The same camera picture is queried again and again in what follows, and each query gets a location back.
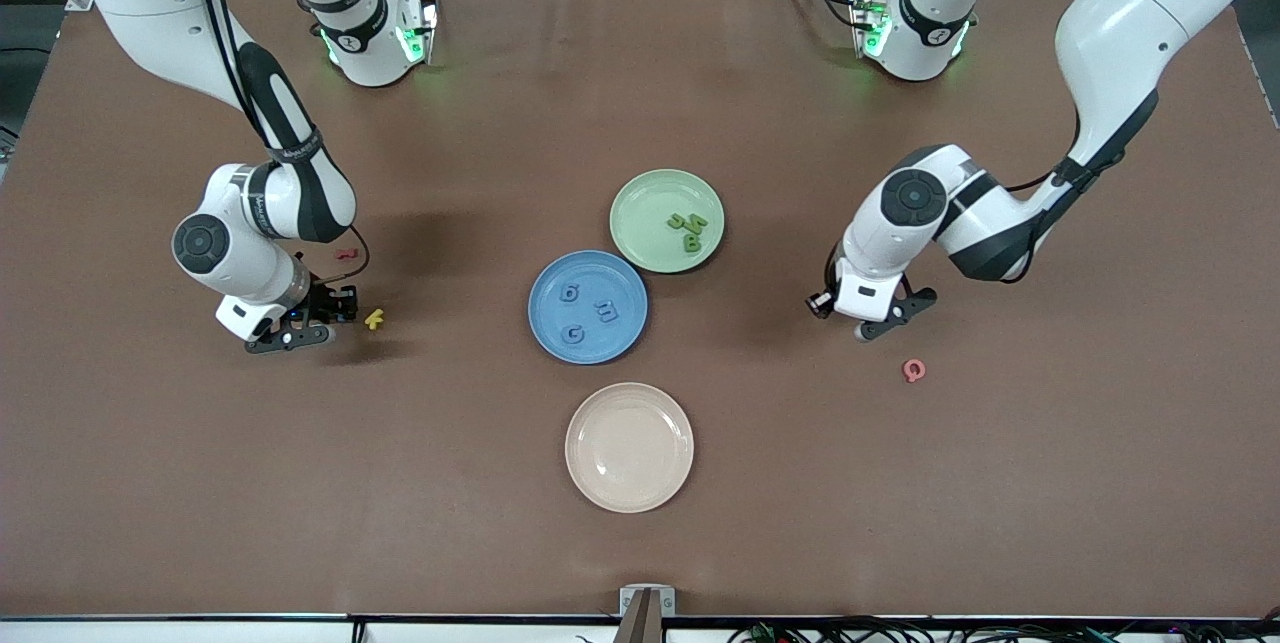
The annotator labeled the green plate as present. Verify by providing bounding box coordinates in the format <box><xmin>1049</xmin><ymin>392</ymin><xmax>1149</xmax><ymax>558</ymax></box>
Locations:
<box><xmin>609</xmin><ymin>169</ymin><xmax>726</xmax><ymax>275</ymax></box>

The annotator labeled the blue plate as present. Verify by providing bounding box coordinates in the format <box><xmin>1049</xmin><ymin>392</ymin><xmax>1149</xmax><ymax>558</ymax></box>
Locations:
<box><xmin>528</xmin><ymin>250</ymin><xmax>650</xmax><ymax>366</ymax></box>

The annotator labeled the beige plate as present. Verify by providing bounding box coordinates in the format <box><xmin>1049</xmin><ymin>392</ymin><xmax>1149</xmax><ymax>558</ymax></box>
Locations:
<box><xmin>565</xmin><ymin>382</ymin><xmax>695</xmax><ymax>514</ymax></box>

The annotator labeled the brown table cloth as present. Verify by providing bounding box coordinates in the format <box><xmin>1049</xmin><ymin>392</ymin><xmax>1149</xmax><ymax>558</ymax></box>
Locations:
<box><xmin>0</xmin><ymin>0</ymin><xmax>1280</xmax><ymax>620</ymax></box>

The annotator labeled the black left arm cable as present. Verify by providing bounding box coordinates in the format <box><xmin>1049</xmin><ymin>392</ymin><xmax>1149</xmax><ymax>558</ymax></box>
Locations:
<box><xmin>825</xmin><ymin>103</ymin><xmax>1111</xmax><ymax>290</ymax></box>

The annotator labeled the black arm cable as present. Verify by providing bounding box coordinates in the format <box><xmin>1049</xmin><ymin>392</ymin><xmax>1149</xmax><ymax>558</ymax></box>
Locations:
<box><xmin>190</xmin><ymin>0</ymin><xmax>371</xmax><ymax>286</ymax></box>
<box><xmin>825</xmin><ymin>103</ymin><xmax>1111</xmax><ymax>290</ymax></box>

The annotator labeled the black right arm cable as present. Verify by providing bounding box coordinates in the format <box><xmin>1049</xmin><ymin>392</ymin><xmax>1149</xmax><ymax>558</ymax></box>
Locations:
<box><xmin>190</xmin><ymin>0</ymin><xmax>371</xmax><ymax>286</ymax></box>

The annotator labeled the grey metal bracket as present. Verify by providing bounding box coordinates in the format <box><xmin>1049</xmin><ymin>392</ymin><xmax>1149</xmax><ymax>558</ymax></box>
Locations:
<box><xmin>619</xmin><ymin>585</ymin><xmax>677</xmax><ymax>618</ymax></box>

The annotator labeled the brown camera post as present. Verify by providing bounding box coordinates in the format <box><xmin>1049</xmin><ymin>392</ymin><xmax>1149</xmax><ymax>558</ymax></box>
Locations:
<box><xmin>612</xmin><ymin>591</ymin><xmax>669</xmax><ymax>643</ymax></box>

